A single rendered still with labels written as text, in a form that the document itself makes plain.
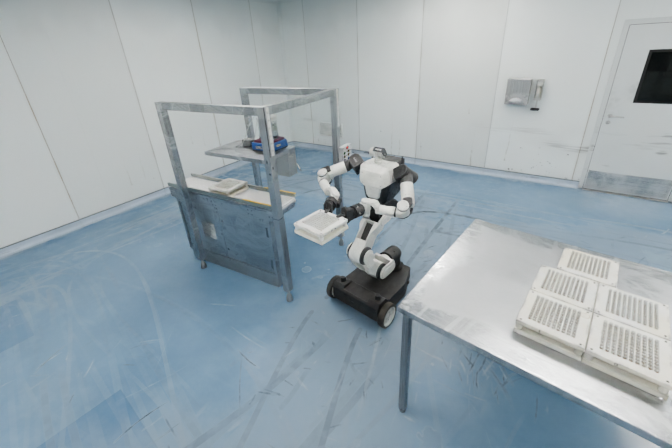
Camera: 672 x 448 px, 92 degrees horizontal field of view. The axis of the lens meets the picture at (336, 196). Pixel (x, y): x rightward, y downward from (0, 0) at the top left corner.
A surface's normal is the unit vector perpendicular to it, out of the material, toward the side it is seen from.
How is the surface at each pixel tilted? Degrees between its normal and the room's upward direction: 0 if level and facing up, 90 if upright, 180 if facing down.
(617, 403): 0
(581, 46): 90
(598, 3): 90
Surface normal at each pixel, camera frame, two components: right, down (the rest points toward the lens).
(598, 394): -0.05, -0.91
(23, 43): 0.83, 0.20
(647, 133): -0.56, 0.37
